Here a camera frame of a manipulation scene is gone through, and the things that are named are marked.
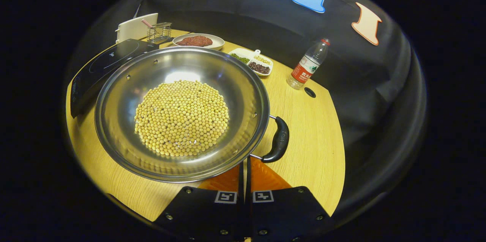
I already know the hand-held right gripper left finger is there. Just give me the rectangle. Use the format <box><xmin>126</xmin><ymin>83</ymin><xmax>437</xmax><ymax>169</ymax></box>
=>
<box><xmin>154</xmin><ymin>161</ymin><xmax>246</xmax><ymax>242</ymax></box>

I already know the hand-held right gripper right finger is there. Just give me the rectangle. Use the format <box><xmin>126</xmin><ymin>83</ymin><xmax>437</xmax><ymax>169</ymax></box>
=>
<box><xmin>246</xmin><ymin>157</ymin><xmax>335</xmax><ymax>242</ymax></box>

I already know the stainless steel pot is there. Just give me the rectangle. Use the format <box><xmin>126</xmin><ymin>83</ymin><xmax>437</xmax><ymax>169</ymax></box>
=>
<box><xmin>94</xmin><ymin>46</ymin><xmax>290</xmax><ymax>183</ymax></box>

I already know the black induction cooktop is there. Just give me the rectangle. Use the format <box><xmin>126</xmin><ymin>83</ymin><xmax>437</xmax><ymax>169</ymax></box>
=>
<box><xmin>70</xmin><ymin>39</ymin><xmax>160</xmax><ymax>119</ymax></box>

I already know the pile of yellow soybeans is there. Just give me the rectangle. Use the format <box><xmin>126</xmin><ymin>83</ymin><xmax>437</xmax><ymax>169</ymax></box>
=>
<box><xmin>134</xmin><ymin>79</ymin><xmax>230</xmax><ymax>157</ymax></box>

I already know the black backdrop cloth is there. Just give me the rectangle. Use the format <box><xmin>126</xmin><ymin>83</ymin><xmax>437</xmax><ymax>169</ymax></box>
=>
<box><xmin>68</xmin><ymin>0</ymin><xmax>428</xmax><ymax>216</ymax></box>

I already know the clear plastic water bottle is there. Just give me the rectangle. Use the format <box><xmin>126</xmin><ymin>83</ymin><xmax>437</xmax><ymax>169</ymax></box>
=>
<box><xmin>287</xmin><ymin>38</ymin><xmax>331</xmax><ymax>90</ymax></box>

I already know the white divided bean dish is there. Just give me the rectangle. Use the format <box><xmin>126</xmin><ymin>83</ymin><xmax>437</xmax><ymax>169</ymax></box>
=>
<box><xmin>228</xmin><ymin>47</ymin><xmax>274</xmax><ymax>77</ymax></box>

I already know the round white plate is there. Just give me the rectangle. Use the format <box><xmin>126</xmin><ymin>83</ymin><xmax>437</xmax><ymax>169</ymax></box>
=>
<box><xmin>172</xmin><ymin>33</ymin><xmax>225</xmax><ymax>51</ymax></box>

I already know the white toaster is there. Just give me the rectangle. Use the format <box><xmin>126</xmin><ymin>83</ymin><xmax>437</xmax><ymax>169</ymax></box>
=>
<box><xmin>115</xmin><ymin>13</ymin><xmax>159</xmax><ymax>44</ymax></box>

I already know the wire mesh basket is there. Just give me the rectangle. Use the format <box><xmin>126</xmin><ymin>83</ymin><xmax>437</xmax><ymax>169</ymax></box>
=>
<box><xmin>147</xmin><ymin>22</ymin><xmax>172</xmax><ymax>44</ymax></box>

